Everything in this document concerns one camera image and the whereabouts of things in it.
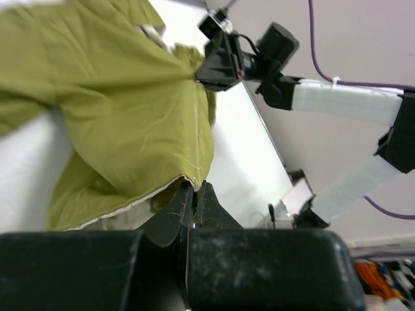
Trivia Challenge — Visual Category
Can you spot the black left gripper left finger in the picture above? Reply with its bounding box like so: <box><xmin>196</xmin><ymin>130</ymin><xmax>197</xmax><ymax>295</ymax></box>
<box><xmin>144</xmin><ymin>185</ymin><xmax>194</xmax><ymax>247</ymax></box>

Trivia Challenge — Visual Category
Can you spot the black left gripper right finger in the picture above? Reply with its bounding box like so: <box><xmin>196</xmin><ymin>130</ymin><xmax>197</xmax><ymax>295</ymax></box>
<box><xmin>194</xmin><ymin>181</ymin><xmax>242</xmax><ymax>229</ymax></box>

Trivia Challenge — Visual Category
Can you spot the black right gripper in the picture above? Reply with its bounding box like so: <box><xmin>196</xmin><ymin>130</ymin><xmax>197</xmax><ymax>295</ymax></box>
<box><xmin>195</xmin><ymin>32</ymin><xmax>263</xmax><ymax>91</ymax></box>

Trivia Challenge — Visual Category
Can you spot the olive green hooded jacket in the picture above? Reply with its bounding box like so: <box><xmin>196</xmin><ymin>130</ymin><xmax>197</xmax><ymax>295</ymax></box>
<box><xmin>1</xmin><ymin>1</ymin><xmax>216</xmax><ymax>231</ymax></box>

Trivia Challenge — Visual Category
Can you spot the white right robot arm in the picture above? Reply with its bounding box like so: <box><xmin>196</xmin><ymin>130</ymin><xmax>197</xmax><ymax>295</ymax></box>
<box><xmin>195</xmin><ymin>17</ymin><xmax>414</xmax><ymax>228</ymax></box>

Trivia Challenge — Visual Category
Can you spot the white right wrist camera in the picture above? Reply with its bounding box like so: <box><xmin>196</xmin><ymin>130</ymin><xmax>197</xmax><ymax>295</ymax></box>
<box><xmin>198</xmin><ymin>7</ymin><xmax>233</xmax><ymax>40</ymax></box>

